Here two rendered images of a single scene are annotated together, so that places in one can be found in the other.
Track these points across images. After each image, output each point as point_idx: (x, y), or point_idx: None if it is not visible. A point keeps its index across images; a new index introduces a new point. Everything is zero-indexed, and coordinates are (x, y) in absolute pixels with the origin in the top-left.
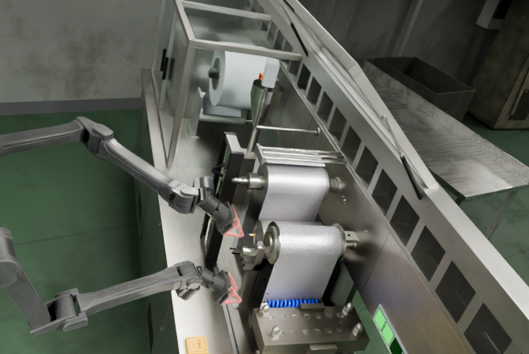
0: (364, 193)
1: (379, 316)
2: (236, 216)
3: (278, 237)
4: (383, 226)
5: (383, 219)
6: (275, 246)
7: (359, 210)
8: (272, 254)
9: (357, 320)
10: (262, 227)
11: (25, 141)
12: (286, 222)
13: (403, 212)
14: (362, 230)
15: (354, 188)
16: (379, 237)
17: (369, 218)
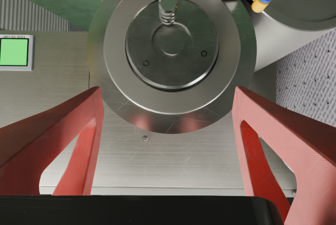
0: (198, 187)
1: (16, 55)
2: (247, 194)
3: (130, 107)
4: (107, 183)
5: (116, 189)
6: (110, 76)
7: (192, 151)
8: (109, 34)
9: None
10: (293, 25)
11: None
12: (284, 54)
13: None
14: (144, 140)
15: (235, 173)
16: (107, 157)
17: (153, 163)
